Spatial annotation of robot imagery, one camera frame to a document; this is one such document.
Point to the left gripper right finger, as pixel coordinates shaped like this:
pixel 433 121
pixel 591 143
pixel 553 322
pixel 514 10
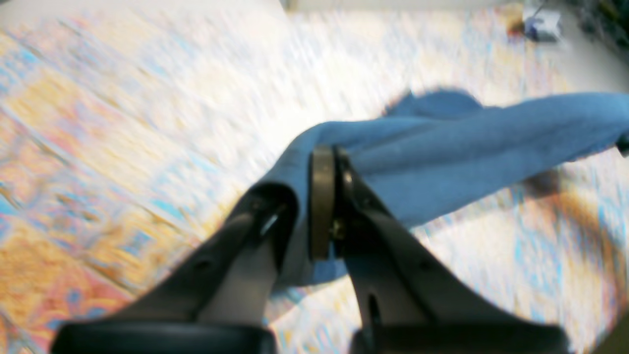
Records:
pixel 409 302

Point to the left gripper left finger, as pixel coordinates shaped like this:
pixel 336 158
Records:
pixel 214 301

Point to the dark navy t-shirt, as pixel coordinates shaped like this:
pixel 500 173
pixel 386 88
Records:
pixel 430 155

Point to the patterned colourful tablecloth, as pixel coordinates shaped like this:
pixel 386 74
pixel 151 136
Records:
pixel 126 138

